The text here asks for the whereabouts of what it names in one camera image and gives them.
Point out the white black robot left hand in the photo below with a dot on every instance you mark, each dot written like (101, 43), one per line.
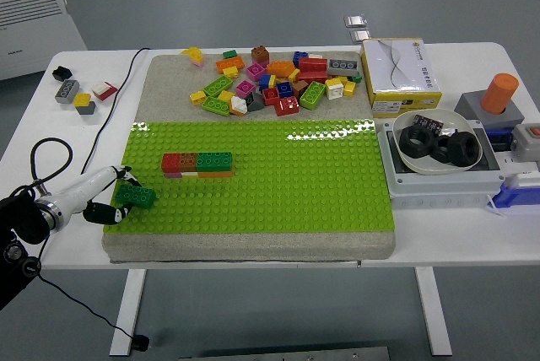
(90, 186)

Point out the dark green long brick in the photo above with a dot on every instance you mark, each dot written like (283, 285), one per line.
(141, 197)
(215, 161)

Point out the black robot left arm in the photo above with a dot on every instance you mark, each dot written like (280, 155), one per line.
(21, 217)

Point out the dark grey brick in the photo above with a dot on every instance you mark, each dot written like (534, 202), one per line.
(88, 109)

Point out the pink flat brick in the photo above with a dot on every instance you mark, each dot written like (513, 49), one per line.
(172, 174)

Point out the red square brick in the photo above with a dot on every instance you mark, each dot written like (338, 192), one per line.
(171, 162)
(287, 106)
(271, 96)

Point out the yellow square brick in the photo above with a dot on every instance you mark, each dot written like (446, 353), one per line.
(81, 99)

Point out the grey long brick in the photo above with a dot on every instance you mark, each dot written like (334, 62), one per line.
(343, 66)
(66, 91)

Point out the white square brick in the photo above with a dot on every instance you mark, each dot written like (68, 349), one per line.
(100, 87)

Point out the white flat brick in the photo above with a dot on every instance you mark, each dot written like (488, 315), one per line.
(190, 174)

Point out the brown square brick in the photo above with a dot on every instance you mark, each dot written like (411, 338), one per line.
(188, 161)
(300, 89)

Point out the small black brick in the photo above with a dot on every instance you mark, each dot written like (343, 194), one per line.
(62, 73)

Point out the orange flat long brick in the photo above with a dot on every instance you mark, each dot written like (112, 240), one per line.
(216, 174)

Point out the small yellow brick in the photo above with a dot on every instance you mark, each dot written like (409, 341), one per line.
(349, 89)
(294, 75)
(231, 72)
(197, 97)
(226, 95)

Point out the lime green long brick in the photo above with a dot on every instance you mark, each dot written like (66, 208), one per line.
(312, 95)
(216, 106)
(218, 85)

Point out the small pink brick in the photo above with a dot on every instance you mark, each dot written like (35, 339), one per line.
(198, 62)

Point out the yellow curved brick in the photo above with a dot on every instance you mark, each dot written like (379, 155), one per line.
(192, 53)

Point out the white and orange brick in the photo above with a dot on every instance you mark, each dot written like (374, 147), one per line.
(238, 105)

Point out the magenta square brick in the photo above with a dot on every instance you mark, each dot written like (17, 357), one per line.
(245, 89)
(255, 71)

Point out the grey sloped brick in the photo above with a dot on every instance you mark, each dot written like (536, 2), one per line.
(254, 102)

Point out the blue and yellow brick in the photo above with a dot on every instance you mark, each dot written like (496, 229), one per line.
(266, 82)

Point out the lime green studded baseplate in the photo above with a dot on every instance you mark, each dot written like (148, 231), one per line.
(295, 188)

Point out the blue square brick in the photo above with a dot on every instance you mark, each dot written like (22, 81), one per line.
(284, 89)
(300, 57)

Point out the red long brick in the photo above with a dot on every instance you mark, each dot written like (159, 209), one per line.
(312, 77)
(313, 65)

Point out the small white brick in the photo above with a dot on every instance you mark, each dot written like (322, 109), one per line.
(315, 56)

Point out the white and yellow brick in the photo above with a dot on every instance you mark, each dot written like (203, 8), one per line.
(334, 89)

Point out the small dark green brick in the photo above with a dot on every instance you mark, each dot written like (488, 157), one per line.
(357, 77)

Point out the grey-brown foam mat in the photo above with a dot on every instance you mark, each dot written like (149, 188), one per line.
(169, 91)

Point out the white table leg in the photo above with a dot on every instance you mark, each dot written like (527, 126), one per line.
(128, 310)
(432, 310)

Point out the white panel heater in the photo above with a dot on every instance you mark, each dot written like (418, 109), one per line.
(34, 32)

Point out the grey metal plate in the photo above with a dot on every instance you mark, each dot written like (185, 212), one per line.
(287, 353)

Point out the large black hex nut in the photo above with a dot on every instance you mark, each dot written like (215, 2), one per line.
(474, 148)
(407, 143)

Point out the white and yellow cardboard box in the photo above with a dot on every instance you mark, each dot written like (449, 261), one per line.
(401, 74)

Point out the purple circuit board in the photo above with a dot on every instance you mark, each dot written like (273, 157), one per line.
(428, 121)

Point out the small black hex nut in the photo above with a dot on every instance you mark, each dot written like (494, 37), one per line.
(439, 154)

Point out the white bowl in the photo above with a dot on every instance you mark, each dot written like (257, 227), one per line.
(447, 118)

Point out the grey block with hole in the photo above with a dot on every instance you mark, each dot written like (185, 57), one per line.
(468, 106)

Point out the white zip tie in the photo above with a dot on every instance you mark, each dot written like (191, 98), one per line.
(495, 206)

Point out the orange cylinder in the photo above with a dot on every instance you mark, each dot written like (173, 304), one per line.
(500, 91)

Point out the blue plastic fixture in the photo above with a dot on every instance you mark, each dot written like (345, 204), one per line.
(516, 194)

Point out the grey plastic enclosure box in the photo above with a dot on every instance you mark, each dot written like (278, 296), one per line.
(443, 188)

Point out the grey switch box red button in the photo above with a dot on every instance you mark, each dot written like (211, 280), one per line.
(525, 143)

